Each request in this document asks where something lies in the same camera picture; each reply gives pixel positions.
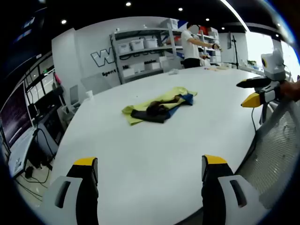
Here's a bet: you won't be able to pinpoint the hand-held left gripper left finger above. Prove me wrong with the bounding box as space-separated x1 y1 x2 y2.
41 157 100 225

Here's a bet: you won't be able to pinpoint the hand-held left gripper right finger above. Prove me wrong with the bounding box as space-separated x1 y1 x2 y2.
201 154 270 225

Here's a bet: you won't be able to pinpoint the yellow blue grey garment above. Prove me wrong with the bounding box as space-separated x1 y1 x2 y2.
121 86 198 126

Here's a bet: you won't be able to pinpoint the person's right hand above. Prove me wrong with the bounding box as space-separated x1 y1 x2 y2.
279 79 300 102

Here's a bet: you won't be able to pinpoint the black tripod stand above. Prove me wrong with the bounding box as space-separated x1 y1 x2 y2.
231 35 242 70

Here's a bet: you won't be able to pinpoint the grey mesh chair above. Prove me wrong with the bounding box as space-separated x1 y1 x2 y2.
235 98 300 209

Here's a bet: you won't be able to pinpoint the white side desk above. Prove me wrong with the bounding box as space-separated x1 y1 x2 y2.
7 131 37 179

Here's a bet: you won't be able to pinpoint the grey metal shelf rack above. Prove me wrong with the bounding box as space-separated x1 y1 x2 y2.
110 22 186 84

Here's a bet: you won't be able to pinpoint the white storage bin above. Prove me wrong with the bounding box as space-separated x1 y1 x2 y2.
130 39 145 51
144 37 158 49
117 43 131 53

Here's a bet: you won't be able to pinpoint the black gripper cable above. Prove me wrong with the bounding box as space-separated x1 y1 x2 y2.
251 106 259 132

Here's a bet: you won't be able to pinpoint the black floor cables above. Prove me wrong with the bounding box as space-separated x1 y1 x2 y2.
22 165 51 189

